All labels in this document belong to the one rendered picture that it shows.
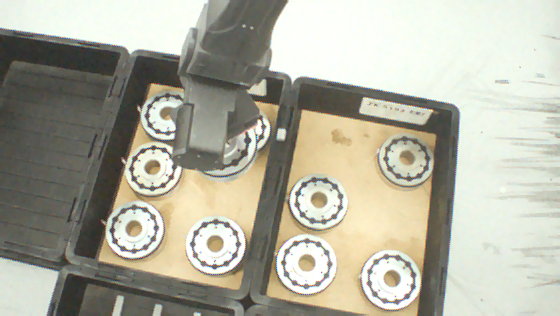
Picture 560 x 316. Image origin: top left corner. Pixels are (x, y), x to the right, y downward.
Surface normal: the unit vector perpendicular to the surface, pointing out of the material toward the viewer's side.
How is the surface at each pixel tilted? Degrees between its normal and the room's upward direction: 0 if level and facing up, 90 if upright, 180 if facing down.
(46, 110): 0
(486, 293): 0
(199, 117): 20
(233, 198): 0
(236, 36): 89
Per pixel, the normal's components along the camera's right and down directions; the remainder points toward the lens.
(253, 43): -0.05, 0.92
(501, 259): 0.01, -0.37
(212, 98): 0.34, -0.29
